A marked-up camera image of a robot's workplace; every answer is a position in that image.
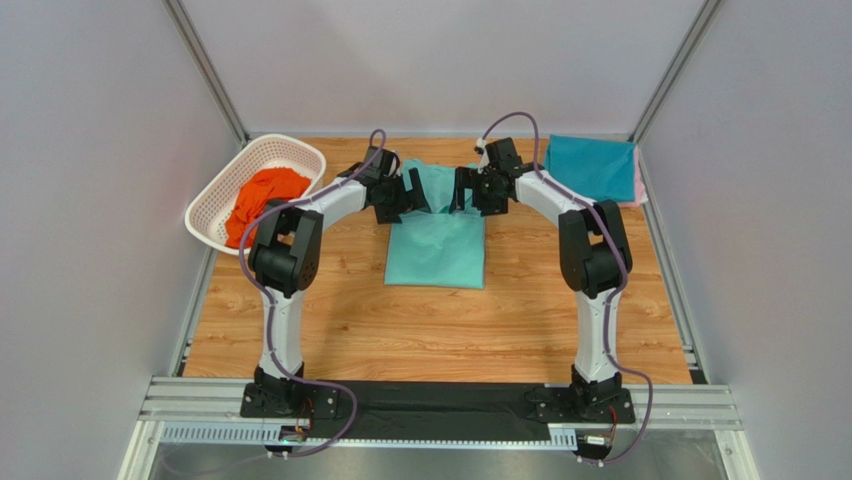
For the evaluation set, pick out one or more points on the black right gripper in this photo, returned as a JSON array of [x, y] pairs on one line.
[[465, 193]]

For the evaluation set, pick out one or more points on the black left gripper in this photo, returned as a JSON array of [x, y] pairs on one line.
[[410, 199]]

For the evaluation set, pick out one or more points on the mint green t shirt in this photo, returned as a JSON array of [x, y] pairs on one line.
[[437, 248]]

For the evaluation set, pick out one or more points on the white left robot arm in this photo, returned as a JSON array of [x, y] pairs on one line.
[[282, 260]]

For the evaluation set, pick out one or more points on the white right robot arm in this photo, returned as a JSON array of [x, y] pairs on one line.
[[594, 258]]

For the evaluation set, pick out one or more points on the folded teal t shirt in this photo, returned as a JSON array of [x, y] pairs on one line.
[[598, 169]]

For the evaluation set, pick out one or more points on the orange t shirt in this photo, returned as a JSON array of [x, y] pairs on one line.
[[279, 183]]

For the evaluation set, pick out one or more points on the white plastic laundry basket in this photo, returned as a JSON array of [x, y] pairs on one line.
[[218, 215]]

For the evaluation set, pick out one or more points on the black base cloth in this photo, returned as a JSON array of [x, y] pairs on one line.
[[452, 411]]

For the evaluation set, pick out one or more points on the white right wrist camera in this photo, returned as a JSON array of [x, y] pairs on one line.
[[481, 149]]

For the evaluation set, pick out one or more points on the right aluminium corner post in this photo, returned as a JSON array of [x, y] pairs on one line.
[[679, 61]]

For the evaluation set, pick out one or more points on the aluminium corner post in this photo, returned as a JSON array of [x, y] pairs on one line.
[[679, 61], [180, 16]]

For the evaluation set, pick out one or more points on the left aluminium corner post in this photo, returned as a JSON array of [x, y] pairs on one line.
[[180, 16]]

